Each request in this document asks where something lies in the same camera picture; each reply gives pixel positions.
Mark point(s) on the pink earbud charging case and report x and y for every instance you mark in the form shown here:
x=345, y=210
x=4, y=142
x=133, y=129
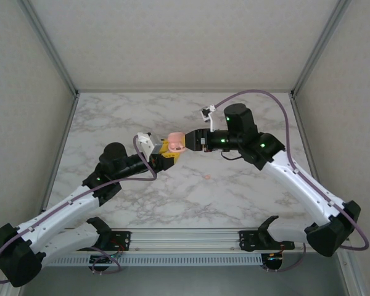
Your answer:
x=176, y=142

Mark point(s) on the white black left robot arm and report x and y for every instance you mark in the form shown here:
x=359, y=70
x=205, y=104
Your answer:
x=58, y=219

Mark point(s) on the aluminium table edge rail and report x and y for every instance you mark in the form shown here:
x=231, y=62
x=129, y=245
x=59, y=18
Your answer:
x=309, y=157
x=185, y=91
x=59, y=157

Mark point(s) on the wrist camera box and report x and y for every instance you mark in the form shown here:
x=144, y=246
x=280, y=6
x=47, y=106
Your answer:
x=207, y=111
x=146, y=142

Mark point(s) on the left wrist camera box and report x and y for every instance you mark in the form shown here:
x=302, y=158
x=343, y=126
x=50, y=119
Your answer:
x=146, y=142

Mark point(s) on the aluminium frame post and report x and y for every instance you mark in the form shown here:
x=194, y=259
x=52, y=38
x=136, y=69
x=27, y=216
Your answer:
x=318, y=49
x=353, y=276
x=50, y=50

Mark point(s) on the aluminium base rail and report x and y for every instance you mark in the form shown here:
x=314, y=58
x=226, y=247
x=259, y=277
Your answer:
x=185, y=240

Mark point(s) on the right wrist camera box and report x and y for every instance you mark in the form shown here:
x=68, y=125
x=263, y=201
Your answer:
x=207, y=111

